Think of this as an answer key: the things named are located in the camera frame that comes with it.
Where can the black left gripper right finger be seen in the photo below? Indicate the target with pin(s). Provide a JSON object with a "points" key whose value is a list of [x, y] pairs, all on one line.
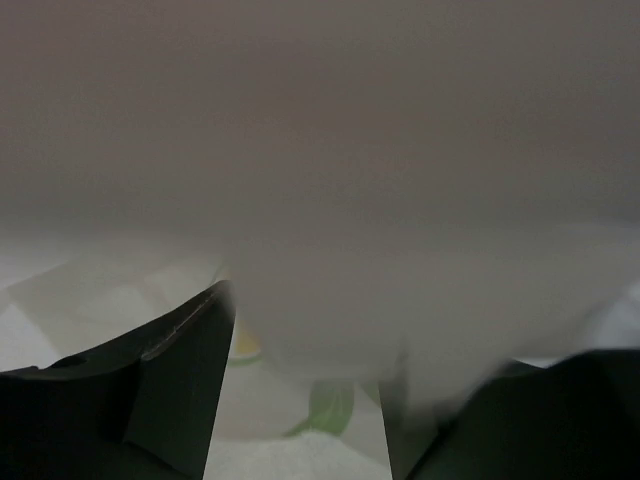
{"points": [[577, 419]]}

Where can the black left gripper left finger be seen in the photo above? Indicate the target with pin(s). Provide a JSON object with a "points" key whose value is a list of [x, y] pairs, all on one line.
{"points": [[140, 406]]}

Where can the white plastic bag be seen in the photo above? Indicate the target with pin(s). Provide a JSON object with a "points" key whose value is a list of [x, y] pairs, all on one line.
{"points": [[415, 193]]}

